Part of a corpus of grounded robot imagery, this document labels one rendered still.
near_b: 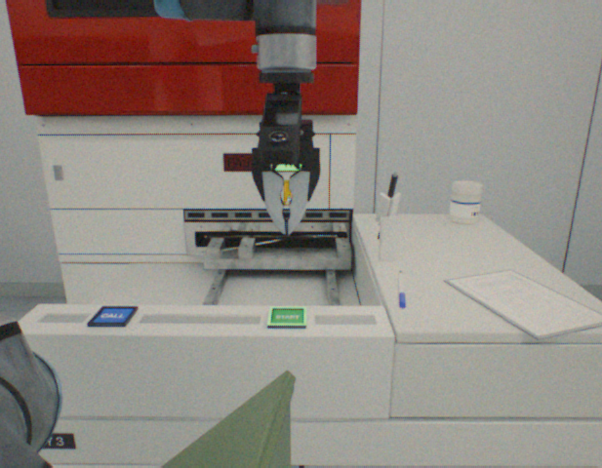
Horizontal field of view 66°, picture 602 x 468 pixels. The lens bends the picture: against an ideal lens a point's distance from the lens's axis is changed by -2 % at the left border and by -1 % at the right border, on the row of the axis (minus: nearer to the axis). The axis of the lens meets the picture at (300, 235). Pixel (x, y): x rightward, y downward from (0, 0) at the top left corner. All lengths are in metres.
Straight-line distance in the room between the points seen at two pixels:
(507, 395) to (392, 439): 0.18
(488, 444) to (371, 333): 0.26
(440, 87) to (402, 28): 0.38
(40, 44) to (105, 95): 0.18
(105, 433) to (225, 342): 0.25
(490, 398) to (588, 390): 0.14
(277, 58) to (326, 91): 0.56
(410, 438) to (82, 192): 1.00
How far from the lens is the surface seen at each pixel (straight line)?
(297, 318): 0.69
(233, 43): 1.16
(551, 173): 3.08
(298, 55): 0.59
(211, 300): 1.02
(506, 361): 0.74
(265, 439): 0.37
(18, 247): 3.35
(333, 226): 1.24
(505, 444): 0.83
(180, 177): 1.26
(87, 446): 0.84
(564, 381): 0.79
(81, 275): 1.44
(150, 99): 1.20
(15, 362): 0.52
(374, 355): 0.68
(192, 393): 0.73
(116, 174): 1.31
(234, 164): 1.22
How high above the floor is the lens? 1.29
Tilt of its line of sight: 18 degrees down
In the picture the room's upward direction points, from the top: straight up
